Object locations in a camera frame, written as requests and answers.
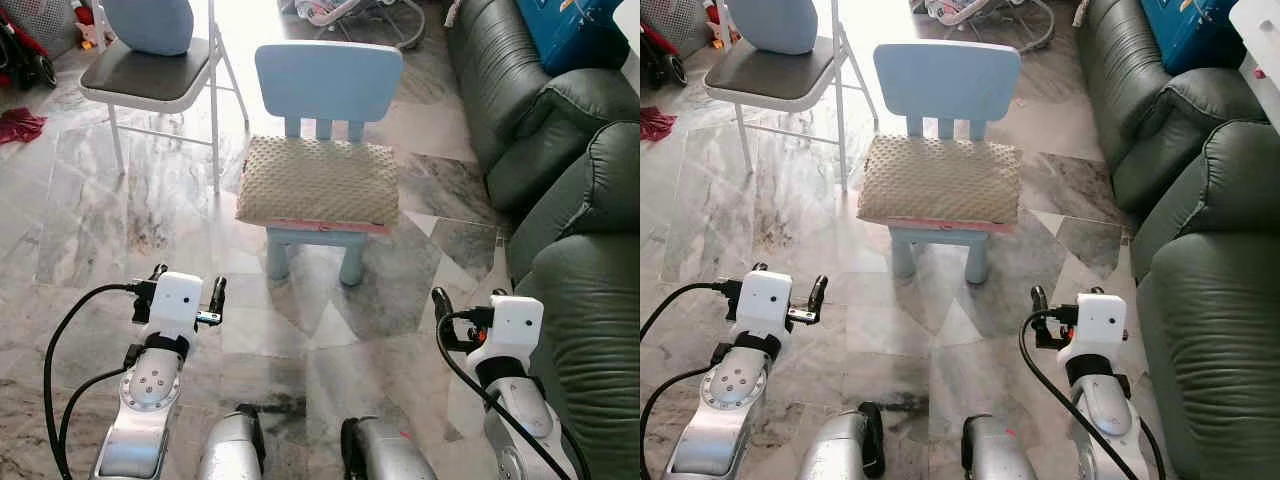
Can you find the beige dotted pillow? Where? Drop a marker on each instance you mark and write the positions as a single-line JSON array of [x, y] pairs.
[[940, 180], [315, 180]]

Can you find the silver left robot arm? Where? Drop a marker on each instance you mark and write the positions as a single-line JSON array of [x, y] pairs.
[[720, 420], [140, 420]]

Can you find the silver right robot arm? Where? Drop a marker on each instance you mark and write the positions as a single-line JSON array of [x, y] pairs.
[[1105, 410], [535, 405]]

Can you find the green leather three-seat sofa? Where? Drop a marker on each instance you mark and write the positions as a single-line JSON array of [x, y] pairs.
[[590, 330], [1220, 330]]

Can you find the red seat pad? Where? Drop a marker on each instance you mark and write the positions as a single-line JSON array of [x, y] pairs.
[[950, 226], [320, 226]]

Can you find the silver right robot leg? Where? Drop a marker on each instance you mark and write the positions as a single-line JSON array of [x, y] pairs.
[[390, 455], [1000, 455]]

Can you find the silver robot leg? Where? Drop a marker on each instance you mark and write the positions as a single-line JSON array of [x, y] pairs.
[[228, 450], [1000, 455], [835, 450], [390, 455]]

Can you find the silver left robot leg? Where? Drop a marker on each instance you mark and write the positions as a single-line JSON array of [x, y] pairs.
[[228, 450], [835, 450]]

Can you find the red cloth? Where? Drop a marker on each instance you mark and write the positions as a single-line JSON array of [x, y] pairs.
[[20, 127], [655, 124]]

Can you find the white folding chair grey seat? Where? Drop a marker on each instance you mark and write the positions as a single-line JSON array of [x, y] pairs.
[[770, 70], [145, 75]]

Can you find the black and red stroller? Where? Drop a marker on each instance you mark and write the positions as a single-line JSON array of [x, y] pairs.
[[665, 68], [30, 65]]

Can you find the orange and white toy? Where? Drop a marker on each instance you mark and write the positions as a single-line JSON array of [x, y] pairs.
[[717, 30], [92, 35]]

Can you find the blue cushion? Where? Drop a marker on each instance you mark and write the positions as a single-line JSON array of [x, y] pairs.
[[772, 25], [150, 25]]

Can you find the blue case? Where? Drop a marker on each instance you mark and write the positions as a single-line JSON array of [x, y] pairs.
[[570, 30], [1190, 30]]

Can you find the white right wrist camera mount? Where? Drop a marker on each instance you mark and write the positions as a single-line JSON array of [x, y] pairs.
[[515, 325], [1098, 320]]

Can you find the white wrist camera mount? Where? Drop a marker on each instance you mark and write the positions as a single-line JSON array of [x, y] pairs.
[[515, 325], [177, 300], [1098, 320], [765, 300]]

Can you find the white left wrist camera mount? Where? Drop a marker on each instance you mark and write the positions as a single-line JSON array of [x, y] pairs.
[[765, 300], [177, 300]]

